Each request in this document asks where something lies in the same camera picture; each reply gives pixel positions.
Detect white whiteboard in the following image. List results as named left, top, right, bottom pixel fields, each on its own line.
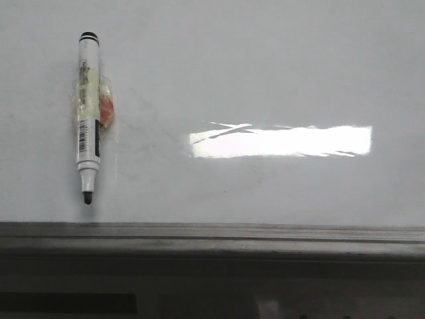
left=1, top=1, right=424, bottom=227

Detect grey aluminium whiteboard frame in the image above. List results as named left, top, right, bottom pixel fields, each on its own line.
left=1, top=222, right=424, bottom=280

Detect white whiteboard marker pen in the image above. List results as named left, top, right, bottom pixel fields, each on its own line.
left=74, top=31, right=113, bottom=205

